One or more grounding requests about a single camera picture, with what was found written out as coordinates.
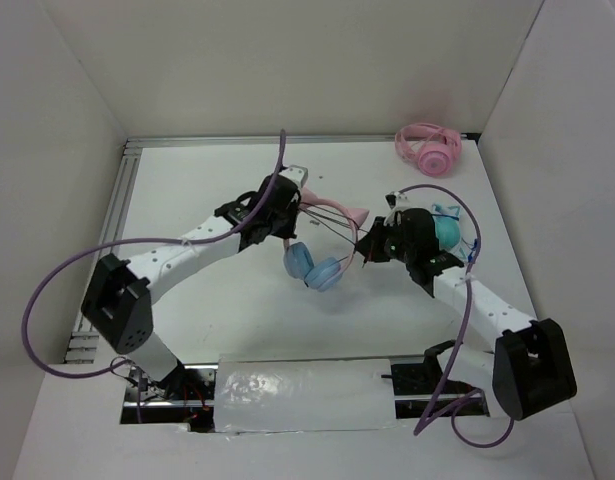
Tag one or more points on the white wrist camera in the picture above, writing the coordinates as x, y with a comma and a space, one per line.
397, 202
297, 174

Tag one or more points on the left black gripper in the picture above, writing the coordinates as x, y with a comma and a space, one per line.
287, 229

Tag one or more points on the white taped cover sheet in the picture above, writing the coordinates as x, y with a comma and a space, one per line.
304, 396

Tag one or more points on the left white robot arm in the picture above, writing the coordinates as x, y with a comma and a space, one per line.
121, 293

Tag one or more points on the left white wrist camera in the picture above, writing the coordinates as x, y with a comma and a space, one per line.
297, 174

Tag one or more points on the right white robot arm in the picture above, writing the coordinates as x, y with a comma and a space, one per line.
526, 368

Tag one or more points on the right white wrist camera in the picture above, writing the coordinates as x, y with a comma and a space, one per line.
397, 202

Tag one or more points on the teal cat-ear headphones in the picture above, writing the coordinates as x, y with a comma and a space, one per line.
450, 234

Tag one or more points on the pink blue cat-ear headphones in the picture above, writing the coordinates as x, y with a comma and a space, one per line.
335, 231

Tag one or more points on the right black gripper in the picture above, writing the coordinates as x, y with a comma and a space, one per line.
371, 245

